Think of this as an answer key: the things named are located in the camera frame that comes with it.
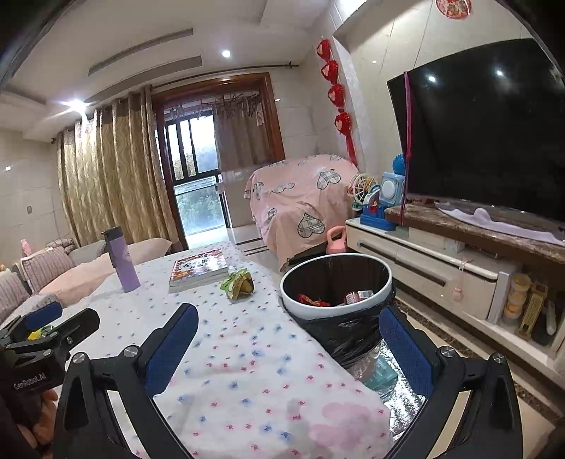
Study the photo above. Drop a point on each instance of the blue toy machine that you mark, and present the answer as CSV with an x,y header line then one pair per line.
x,y
375,216

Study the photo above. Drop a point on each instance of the yellow box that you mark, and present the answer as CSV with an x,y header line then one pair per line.
x,y
532,309

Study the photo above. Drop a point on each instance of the golden patterned curtain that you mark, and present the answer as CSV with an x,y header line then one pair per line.
x,y
110,176

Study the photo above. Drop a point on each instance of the pink kettlebell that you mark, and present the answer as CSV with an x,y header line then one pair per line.
x,y
337,242

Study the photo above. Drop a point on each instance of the purple water bottle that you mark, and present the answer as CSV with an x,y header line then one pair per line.
x,y
121,260

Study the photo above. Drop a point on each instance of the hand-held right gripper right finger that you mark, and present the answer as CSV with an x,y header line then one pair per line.
x,y
404,348

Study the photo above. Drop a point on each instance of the teal book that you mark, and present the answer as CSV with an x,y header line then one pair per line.
x,y
379,373

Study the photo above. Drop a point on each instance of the black television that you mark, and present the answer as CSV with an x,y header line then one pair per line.
x,y
485,132

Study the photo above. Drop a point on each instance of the pink hoop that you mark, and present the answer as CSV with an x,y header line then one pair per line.
x,y
408,154

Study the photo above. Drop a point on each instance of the colourful book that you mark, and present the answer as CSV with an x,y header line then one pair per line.
x,y
198,269

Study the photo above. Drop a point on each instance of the yellow green candy wrapper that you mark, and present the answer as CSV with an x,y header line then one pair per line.
x,y
37,333

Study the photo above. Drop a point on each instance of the white cloth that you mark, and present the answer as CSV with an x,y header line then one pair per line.
x,y
499,220

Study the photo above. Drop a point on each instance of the silver foil floor mat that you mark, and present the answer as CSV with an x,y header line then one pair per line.
x,y
406,406

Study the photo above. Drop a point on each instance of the striped grey pink cushion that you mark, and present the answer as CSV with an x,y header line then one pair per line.
x,y
13,295
46,269

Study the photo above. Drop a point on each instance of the pink grey sofa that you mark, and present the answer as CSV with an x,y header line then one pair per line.
x,y
88,265

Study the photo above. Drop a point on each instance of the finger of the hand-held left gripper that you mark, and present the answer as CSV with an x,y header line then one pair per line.
x,y
44,311
79,322

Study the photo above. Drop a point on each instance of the red hanging lantern decoration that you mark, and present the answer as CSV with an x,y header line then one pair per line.
x,y
335,92

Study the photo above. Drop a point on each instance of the colourful ferris wheel toy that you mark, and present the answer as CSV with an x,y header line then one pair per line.
x,y
362,187

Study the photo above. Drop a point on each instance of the wooden framed balcony door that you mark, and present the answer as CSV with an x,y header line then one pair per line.
x,y
198,176

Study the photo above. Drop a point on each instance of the pink blanket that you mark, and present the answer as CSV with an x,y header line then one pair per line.
x,y
88,278

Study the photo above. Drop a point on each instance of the red round wall sticker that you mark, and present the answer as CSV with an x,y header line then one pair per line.
x,y
448,8

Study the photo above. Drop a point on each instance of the green yellow crumpled wrapper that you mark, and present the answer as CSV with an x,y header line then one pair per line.
x,y
238,284

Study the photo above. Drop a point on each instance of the person's left hand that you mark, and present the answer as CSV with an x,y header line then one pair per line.
x,y
44,415

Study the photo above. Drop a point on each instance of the white television cabinet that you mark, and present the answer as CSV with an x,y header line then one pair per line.
x,y
441,273

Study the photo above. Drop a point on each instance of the pink hanging charm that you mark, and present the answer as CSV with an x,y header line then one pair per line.
x,y
459,287

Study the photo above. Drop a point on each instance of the stack of yellow jars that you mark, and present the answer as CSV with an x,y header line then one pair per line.
x,y
516,295

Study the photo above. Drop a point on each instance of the blue spiky ball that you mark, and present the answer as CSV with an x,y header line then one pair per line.
x,y
398,164

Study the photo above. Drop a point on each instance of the pink heart print furniture cover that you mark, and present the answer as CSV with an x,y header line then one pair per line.
x,y
300,198

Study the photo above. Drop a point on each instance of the light blue toy speaker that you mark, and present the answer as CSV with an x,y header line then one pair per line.
x,y
392,189

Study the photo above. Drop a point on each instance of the white red-edged packet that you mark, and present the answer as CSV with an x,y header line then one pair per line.
x,y
359,296

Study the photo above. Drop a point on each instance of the white bin with black bag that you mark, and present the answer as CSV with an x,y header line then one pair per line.
x,y
340,335

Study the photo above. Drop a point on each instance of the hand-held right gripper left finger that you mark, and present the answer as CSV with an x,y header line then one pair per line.
x,y
174,344

